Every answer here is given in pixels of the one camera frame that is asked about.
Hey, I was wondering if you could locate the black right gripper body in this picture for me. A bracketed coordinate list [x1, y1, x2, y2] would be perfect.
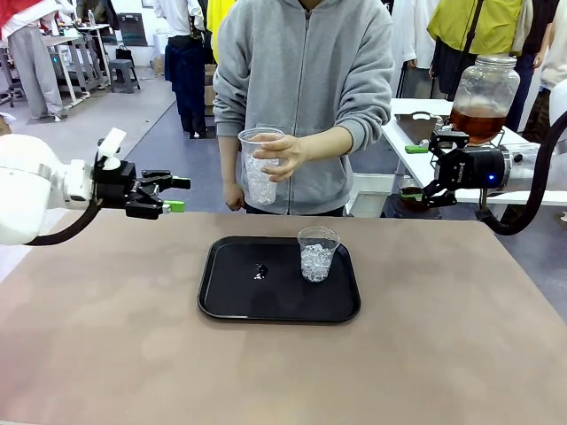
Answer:
[436, 147, 507, 190]

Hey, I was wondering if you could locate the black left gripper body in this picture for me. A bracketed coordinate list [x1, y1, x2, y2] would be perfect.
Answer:
[91, 161, 143, 209]

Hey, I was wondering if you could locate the clear plastic cup with ice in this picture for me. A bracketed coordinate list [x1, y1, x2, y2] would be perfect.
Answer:
[237, 127, 286, 206]
[297, 226, 341, 283]

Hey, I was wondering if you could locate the person's right forearm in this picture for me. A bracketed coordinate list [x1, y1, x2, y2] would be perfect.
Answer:
[218, 132, 243, 186]

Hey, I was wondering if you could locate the person's left forearm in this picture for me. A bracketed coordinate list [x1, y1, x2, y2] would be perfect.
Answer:
[303, 125, 355, 163]

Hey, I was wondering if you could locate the person's right hand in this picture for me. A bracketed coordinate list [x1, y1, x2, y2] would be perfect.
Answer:
[223, 182, 245, 212]

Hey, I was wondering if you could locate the person's left hand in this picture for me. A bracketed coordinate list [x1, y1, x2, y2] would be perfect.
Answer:
[252, 134, 311, 183]

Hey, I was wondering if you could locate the dark brown bucket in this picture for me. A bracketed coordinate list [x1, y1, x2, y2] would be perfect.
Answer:
[398, 188, 426, 212]

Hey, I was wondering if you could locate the brown tray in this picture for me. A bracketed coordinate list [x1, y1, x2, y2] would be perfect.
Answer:
[393, 112, 453, 147]

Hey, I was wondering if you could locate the white side table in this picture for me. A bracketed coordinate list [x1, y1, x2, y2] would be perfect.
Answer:
[380, 97, 567, 207]

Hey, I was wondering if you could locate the glass tea dispenser jar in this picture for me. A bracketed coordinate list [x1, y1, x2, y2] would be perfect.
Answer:
[449, 55, 522, 147]

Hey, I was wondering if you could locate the cardboard box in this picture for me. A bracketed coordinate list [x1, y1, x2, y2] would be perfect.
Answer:
[203, 64, 219, 119]

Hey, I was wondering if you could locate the bystander in navy skirt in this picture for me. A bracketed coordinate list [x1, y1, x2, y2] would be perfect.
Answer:
[153, 0, 209, 139]

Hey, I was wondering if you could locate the bystander in white coat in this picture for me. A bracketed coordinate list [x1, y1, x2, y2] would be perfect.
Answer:
[389, 0, 442, 98]

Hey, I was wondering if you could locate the grey step stool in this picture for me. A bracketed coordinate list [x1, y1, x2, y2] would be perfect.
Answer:
[108, 58, 142, 94]

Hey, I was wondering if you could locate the bystander in yellow jacket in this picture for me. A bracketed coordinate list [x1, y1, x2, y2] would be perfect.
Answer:
[427, 0, 532, 103]

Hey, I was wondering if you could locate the bystander in cream top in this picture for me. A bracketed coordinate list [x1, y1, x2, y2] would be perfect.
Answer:
[531, 0, 567, 134]

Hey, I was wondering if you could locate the bystander in grey trousers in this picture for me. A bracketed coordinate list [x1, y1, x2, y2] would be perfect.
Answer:
[0, 0, 67, 121]

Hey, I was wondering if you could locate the background work desk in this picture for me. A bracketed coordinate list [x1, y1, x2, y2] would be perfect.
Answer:
[42, 24, 112, 112]

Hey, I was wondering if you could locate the dark sign board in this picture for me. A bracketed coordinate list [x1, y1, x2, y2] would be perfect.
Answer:
[117, 12, 150, 49]

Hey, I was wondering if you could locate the person in grey hoodie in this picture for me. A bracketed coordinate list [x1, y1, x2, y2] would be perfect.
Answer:
[212, 0, 395, 218]

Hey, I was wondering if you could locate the black plastic serving tray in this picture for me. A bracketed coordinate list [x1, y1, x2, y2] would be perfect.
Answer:
[197, 235, 362, 327]

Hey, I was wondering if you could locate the yellow garment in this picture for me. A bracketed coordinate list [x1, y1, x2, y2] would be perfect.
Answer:
[206, 0, 229, 67]

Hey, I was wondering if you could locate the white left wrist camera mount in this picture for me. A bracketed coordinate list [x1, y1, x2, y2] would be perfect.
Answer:
[96, 127, 128, 172]

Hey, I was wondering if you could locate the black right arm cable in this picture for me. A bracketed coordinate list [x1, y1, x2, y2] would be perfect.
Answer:
[476, 110, 567, 236]

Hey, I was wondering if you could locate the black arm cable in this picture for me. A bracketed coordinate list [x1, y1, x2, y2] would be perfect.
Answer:
[476, 110, 567, 236]
[24, 197, 104, 248]

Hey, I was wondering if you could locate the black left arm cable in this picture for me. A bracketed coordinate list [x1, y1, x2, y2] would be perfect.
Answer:
[24, 197, 104, 248]

